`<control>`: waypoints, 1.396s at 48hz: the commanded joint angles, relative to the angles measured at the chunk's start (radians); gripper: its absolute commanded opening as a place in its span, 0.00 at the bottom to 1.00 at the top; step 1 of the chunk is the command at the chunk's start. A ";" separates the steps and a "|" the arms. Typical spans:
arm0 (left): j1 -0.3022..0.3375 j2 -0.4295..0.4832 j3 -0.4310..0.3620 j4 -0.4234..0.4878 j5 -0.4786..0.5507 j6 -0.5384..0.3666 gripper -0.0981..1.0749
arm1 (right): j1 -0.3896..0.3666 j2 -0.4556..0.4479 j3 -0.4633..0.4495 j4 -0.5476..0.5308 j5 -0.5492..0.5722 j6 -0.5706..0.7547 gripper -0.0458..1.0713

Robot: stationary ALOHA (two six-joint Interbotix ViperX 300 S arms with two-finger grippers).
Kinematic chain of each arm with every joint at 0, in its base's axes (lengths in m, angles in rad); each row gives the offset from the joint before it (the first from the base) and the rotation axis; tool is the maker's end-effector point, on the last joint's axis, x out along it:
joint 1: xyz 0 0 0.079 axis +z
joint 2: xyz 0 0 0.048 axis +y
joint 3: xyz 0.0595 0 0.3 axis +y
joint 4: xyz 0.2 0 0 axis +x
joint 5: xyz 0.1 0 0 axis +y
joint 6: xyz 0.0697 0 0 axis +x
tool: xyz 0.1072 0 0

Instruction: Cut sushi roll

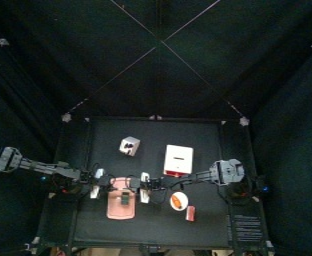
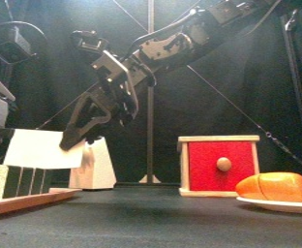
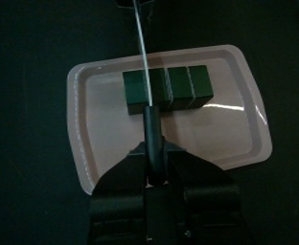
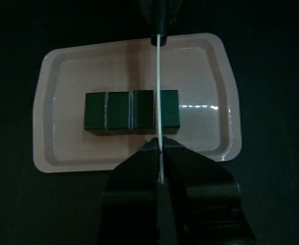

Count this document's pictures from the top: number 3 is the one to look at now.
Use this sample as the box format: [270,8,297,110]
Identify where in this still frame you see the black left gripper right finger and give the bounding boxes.
[165,140,257,245]

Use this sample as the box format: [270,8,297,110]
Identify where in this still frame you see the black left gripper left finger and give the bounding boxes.
[87,142,150,245]

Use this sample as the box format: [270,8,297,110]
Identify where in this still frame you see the black-handled toy knife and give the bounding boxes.
[133,0,169,187]

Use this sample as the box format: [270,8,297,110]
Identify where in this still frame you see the dark green sushi roll piece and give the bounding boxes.
[188,64,216,108]
[150,67,174,112]
[166,66,196,110]
[123,69,151,116]

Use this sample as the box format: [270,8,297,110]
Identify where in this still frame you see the pink plastic tray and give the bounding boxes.
[67,44,274,195]

